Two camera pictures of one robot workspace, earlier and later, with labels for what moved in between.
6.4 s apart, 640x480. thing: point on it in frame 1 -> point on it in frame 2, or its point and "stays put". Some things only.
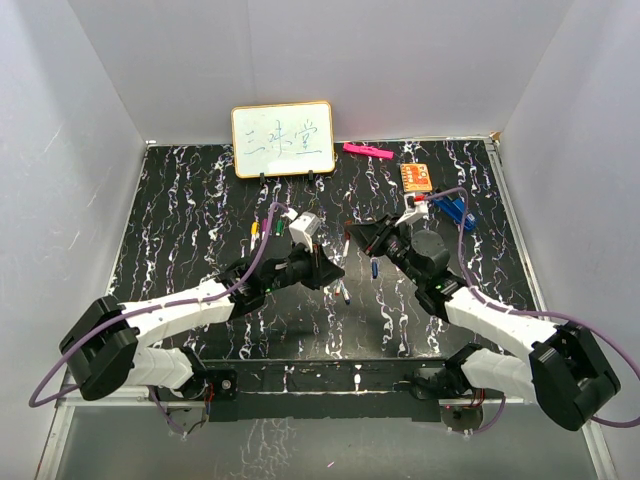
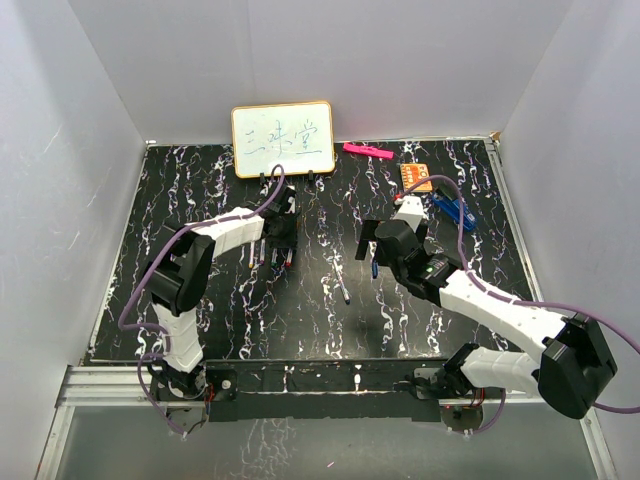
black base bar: x=362 y=390 stays put
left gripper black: x=322 y=271 -> x=290 y=241
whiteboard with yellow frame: x=283 y=139 stays put
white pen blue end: x=346 y=296 stays put
